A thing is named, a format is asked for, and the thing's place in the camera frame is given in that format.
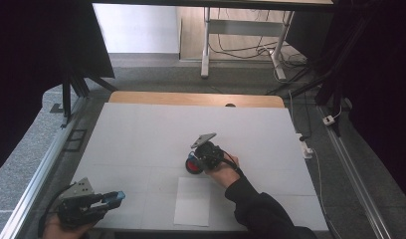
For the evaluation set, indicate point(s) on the white paper sheet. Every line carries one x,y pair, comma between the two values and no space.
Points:
192,202

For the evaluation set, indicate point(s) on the small white adapter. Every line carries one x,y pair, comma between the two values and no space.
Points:
328,120

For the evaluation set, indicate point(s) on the black curtain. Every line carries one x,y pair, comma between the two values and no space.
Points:
28,66
380,83

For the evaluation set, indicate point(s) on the person's left hand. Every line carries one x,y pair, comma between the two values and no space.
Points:
63,232

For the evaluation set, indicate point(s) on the person's right hand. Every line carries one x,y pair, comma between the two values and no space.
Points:
224,174

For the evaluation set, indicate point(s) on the aluminium rail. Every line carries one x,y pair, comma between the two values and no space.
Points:
353,179
41,169

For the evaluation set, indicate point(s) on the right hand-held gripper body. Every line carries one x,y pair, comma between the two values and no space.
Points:
209,154

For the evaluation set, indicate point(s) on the round red ink pad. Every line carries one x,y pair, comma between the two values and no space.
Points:
192,165

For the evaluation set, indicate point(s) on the black metal stand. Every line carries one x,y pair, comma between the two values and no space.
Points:
67,96
327,79

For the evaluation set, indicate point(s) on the white table cover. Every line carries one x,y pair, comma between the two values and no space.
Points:
141,139

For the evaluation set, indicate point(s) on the white metal stand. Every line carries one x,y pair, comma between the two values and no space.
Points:
244,49

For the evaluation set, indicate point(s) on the blue transparent stamp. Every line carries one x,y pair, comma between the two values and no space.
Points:
115,196

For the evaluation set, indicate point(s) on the wooden table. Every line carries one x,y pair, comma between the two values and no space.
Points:
177,99

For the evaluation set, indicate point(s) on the white-legged desk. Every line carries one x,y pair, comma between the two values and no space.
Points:
206,40

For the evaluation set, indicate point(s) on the white power strip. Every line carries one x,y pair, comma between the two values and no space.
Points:
305,147

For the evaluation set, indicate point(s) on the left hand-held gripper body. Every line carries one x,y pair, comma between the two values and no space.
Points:
76,207

